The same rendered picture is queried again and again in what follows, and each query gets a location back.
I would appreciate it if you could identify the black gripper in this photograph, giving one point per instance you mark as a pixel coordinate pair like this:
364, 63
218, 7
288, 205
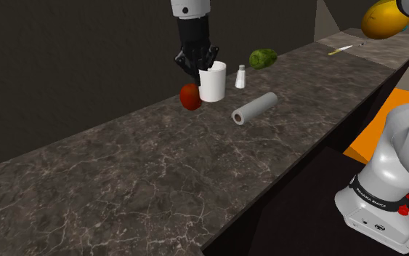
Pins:
192, 33

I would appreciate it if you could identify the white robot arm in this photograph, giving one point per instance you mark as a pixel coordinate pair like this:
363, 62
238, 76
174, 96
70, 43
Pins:
384, 184

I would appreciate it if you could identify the white cup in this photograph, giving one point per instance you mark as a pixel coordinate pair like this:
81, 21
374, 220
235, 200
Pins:
212, 85

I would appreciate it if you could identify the red apple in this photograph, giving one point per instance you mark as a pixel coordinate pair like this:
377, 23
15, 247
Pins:
190, 97

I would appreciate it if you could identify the white salt shaker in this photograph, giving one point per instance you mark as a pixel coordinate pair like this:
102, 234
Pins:
240, 78

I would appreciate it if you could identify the green round fruit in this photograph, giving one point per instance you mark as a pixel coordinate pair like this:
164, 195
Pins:
262, 59

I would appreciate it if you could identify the grey paper towel roll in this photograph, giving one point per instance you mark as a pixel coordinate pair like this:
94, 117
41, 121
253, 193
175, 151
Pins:
257, 107

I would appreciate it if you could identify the yellow oval ball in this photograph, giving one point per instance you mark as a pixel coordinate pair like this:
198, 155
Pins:
381, 19

